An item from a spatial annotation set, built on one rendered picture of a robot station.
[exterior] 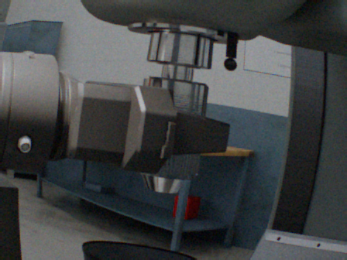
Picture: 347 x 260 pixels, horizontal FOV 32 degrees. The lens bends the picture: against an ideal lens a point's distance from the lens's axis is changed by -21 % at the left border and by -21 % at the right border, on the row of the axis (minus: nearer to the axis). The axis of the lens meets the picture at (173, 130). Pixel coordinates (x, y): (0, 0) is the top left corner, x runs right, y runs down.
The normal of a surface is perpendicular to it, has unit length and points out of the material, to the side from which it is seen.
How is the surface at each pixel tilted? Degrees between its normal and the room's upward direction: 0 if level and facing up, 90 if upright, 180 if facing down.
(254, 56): 90
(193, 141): 90
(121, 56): 90
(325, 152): 90
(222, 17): 131
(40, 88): 66
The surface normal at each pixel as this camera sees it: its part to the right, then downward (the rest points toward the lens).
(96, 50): -0.71, -0.06
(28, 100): 0.52, -0.14
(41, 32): 0.69, 0.13
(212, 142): 0.50, 0.11
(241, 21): 0.51, 0.66
